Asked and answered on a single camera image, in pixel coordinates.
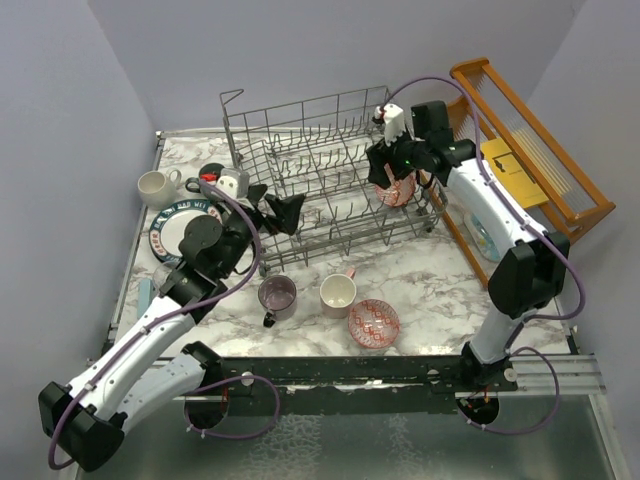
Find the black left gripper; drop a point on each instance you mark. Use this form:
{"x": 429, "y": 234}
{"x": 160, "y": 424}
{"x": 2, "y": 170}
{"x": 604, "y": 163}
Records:
{"x": 287, "y": 210}

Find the wooden dish drying rack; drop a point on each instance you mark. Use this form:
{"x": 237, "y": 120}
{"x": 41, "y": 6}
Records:
{"x": 575, "y": 205}

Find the grey wire dish rack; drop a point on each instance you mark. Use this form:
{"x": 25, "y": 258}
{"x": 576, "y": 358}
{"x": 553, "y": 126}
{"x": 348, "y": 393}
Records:
{"x": 317, "y": 147}

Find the red patterned bowl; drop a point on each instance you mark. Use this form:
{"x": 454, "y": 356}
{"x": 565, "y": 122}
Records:
{"x": 399, "y": 193}
{"x": 373, "y": 324}

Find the dark green mug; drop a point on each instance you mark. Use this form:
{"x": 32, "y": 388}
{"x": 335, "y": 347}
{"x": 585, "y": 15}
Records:
{"x": 210, "y": 172}

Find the blue patterned clear dish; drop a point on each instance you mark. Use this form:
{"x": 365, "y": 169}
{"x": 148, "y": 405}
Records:
{"x": 481, "y": 238}

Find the round plate dark lettered rim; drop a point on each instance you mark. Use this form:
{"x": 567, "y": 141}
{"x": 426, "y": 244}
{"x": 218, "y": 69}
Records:
{"x": 168, "y": 227}

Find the cream mug pink handle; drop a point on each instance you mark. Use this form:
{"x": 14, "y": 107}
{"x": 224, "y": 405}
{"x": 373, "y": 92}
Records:
{"x": 338, "y": 293}

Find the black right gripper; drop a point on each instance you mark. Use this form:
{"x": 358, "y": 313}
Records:
{"x": 380, "y": 155}

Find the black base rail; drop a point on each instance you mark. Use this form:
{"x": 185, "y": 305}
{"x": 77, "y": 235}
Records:
{"x": 344, "y": 385}

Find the cream mug at left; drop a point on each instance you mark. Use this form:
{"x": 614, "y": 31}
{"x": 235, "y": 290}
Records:
{"x": 158, "y": 190}

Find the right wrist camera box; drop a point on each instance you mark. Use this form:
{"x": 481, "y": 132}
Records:
{"x": 391, "y": 117}

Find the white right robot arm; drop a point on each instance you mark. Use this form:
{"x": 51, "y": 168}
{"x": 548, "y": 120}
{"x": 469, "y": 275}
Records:
{"x": 532, "y": 265}

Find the purple mug black handle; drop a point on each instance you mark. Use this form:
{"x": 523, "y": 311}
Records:
{"x": 278, "y": 297}

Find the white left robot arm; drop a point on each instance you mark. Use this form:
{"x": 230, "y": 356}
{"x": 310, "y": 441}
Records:
{"x": 88, "y": 417}

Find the clear drinking glass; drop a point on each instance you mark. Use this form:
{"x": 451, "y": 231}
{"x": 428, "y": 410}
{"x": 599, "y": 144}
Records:
{"x": 161, "y": 274}

